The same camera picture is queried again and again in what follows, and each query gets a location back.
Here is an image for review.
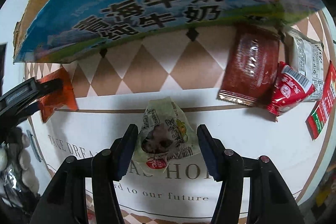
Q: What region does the dark red snack packet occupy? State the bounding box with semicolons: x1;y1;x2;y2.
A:
218;24;280;107

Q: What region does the orange snack packet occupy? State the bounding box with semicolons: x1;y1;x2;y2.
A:
38;67;78;123

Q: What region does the silver white snack packet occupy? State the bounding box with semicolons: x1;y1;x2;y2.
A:
284;28;324;101

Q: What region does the red crown spicy strip packet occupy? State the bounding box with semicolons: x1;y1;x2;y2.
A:
306;61;336;140

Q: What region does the pale green plum snack packet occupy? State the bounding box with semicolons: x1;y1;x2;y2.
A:
133;97;201;175

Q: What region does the small red snack packet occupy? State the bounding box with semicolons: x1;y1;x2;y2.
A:
266;61;315;117

